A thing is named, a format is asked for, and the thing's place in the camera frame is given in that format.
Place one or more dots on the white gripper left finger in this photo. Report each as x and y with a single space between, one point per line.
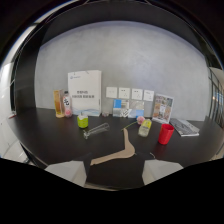
68 170

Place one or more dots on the colourful picture book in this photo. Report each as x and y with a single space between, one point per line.
162 108

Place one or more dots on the pale blue card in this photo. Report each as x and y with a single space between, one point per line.
136 109

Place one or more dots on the white wall socket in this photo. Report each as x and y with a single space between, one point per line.
137 94
111 92
148 95
124 93

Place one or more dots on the wooden clothes hanger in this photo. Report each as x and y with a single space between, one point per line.
126 149

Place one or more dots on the white paper shopping bag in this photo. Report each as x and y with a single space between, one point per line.
84 93

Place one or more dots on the pink artificial flower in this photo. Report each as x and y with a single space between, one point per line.
140 120

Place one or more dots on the grey magazine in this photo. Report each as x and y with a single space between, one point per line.
184 127

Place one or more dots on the clear glass tube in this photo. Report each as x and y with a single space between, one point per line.
96 129

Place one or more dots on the blue and white card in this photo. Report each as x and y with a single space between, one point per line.
120 108

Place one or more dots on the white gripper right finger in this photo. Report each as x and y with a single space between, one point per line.
159 169

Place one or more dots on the green cup with white lid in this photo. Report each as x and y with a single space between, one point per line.
82 121

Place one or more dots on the small yellow-label bottle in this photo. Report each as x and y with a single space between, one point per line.
145 128

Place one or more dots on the pink drink bottle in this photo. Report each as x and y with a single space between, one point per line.
67 104

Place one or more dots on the tall amber box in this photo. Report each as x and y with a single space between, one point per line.
59 103

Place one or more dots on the red plastic cup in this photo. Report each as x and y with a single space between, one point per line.
165 134

